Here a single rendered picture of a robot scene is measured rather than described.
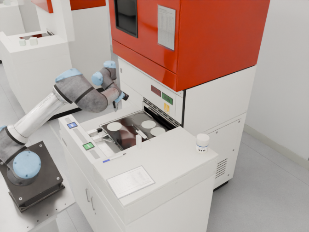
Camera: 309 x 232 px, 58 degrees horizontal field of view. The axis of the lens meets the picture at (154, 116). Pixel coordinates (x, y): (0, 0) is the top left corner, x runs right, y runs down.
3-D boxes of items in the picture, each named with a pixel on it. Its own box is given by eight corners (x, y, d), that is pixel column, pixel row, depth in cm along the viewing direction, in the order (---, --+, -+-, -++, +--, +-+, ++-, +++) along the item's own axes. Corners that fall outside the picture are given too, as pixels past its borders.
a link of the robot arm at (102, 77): (106, 86, 163) (117, 78, 171) (94, 71, 161) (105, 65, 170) (100, 93, 168) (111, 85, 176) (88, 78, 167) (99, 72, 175)
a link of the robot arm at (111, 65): (100, 63, 171) (107, 58, 177) (101, 79, 177) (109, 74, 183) (110, 66, 168) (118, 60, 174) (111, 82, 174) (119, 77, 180)
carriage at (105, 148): (95, 134, 193) (95, 130, 191) (121, 164, 168) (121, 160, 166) (84, 138, 189) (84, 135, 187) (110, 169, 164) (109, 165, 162)
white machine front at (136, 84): (123, 94, 246) (120, 51, 224) (182, 142, 191) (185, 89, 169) (120, 95, 245) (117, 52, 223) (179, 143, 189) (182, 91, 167)
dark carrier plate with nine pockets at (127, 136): (143, 111, 210) (143, 110, 209) (171, 133, 186) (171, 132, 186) (101, 126, 193) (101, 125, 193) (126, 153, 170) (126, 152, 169)
